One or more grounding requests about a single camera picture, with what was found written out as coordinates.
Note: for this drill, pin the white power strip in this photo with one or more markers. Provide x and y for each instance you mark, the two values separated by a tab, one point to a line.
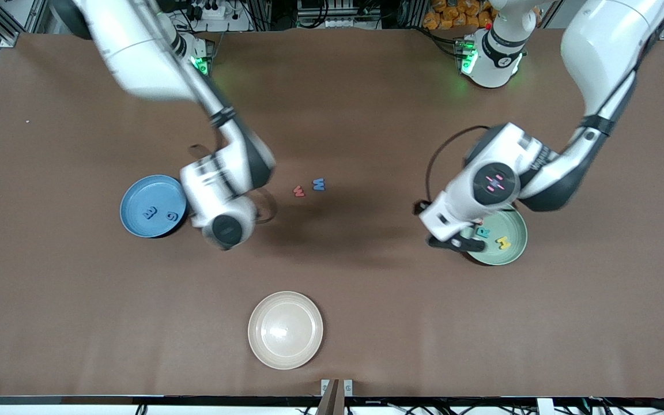
211	8

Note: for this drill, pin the teal foam letter R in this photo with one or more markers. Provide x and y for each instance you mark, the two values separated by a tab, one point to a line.
483	232

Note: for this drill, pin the mint green plate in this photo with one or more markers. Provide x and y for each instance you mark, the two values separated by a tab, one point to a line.
513	230

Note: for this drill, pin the orange bags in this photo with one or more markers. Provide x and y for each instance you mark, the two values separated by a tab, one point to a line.
453	11

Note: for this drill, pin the blue foam letter M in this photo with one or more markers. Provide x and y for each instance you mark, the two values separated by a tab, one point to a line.
319	184

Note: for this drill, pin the yellow foam letter H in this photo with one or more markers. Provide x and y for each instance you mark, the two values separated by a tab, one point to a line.
503	242

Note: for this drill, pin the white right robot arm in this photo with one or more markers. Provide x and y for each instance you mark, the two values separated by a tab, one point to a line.
136	52

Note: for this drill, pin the blue foam letter g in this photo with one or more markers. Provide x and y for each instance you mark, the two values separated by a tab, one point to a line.
173	216

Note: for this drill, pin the blue foam letter E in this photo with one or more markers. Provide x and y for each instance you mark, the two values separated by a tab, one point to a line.
148	212

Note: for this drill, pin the blue plate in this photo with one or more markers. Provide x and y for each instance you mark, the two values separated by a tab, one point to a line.
142	196

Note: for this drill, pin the beige plate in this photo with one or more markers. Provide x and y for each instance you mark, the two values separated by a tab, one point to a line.
286	331

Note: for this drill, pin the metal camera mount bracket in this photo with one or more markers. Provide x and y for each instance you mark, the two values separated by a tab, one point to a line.
335	397

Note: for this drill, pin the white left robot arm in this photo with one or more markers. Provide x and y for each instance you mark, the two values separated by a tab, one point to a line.
608	40

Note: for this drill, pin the red foam letter M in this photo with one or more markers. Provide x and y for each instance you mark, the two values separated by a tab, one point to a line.
299	191

